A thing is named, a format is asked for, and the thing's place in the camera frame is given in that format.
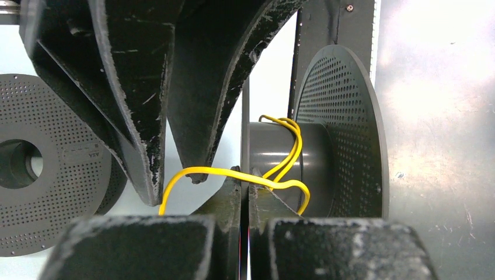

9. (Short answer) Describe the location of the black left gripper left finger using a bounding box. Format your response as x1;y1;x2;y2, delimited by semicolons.
40;177;241;279

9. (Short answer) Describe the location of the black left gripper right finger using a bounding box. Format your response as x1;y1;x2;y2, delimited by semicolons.
247;183;438;279

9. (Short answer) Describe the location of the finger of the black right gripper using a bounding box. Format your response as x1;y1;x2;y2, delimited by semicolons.
167;1;303;168
19;1;184;206

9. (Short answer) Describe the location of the yellow wire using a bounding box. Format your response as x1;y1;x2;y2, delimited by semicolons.
158;114;312;217

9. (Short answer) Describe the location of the dark grey spool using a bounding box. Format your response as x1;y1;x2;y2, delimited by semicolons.
1;73;127;257
240;44;391;219

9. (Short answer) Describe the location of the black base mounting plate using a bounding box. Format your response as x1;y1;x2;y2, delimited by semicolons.
287;0;380;117

